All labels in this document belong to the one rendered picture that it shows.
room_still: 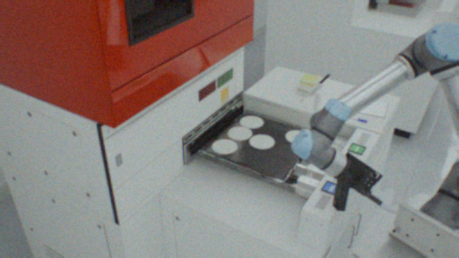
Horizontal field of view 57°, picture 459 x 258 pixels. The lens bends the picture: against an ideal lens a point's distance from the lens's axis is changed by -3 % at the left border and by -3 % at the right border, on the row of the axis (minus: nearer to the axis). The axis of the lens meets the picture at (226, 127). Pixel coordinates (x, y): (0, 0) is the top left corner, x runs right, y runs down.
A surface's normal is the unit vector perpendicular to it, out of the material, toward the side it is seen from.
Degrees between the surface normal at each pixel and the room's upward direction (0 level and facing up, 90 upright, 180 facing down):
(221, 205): 0
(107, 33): 90
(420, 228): 90
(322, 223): 90
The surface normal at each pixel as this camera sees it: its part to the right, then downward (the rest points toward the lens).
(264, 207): 0.00, -0.84
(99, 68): -0.53, 0.46
